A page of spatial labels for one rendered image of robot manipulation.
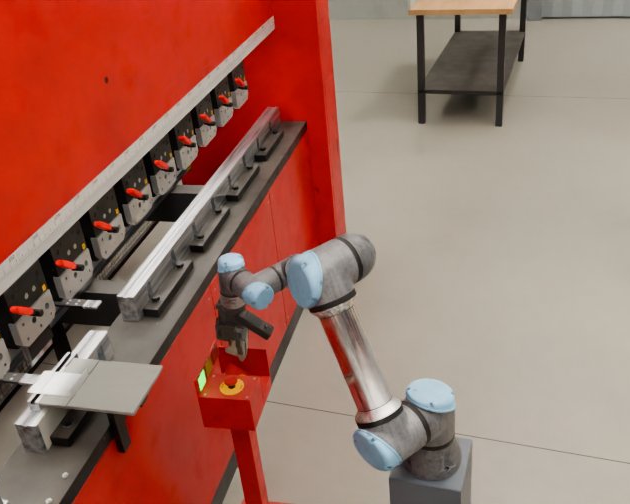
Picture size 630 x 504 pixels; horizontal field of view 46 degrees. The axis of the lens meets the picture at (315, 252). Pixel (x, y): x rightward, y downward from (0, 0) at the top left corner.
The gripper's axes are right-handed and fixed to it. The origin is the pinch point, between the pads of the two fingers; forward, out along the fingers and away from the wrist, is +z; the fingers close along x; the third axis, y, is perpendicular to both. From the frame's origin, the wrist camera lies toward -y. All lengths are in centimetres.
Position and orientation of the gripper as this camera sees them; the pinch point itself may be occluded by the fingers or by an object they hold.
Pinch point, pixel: (244, 357)
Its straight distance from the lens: 228.7
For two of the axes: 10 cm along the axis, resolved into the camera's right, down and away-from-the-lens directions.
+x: -2.0, 5.1, -8.3
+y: -9.8, -1.0, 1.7
